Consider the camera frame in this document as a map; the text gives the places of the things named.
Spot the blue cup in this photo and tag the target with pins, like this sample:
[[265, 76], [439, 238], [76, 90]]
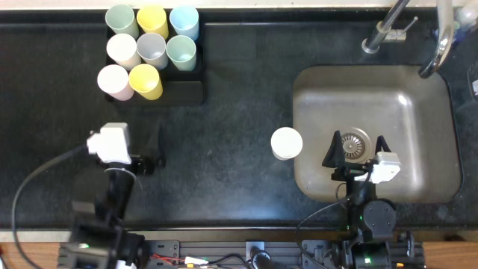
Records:
[[184, 19]]

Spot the steel tap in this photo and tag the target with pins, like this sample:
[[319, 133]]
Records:
[[444, 37]]

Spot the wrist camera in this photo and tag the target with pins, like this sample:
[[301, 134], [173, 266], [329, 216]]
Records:
[[384, 166], [112, 143]]

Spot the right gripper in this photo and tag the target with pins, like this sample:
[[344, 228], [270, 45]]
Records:
[[345, 173]]

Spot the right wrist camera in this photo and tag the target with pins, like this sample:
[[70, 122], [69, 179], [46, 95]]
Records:
[[384, 166]]

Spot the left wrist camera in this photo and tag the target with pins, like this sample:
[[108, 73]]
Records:
[[112, 143]]

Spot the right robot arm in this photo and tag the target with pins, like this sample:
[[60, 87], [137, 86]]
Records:
[[379, 218]]

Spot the steel sink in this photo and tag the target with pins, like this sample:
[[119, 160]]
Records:
[[403, 112]]

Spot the green cup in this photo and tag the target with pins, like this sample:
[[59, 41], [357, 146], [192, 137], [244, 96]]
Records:
[[119, 18], [181, 51]]

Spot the yellow cup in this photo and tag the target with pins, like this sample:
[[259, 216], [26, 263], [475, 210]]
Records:
[[151, 18], [143, 78]]

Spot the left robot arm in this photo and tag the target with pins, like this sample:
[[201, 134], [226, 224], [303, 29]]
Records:
[[119, 190]]

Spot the grey cup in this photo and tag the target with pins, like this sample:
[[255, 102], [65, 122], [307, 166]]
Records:
[[151, 48]]

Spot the black tray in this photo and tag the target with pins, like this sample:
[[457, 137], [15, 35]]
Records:
[[185, 91]]

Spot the white cup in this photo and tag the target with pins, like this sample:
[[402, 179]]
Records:
[[121, 48], [286, 142]]

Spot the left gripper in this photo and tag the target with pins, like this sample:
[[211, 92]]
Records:
[[143, 164]]

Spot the pink cup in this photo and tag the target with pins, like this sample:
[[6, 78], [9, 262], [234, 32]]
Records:
[[114, 80]]

